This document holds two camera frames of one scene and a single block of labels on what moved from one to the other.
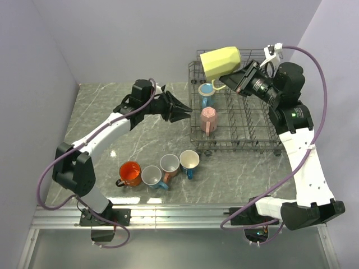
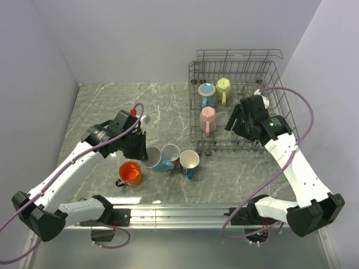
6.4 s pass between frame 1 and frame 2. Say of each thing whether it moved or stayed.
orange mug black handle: stayed
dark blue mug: stayed
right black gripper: moved
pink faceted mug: stayed
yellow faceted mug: moved
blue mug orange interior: stayed
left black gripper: moved
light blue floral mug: moved
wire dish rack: stayed
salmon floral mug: moved
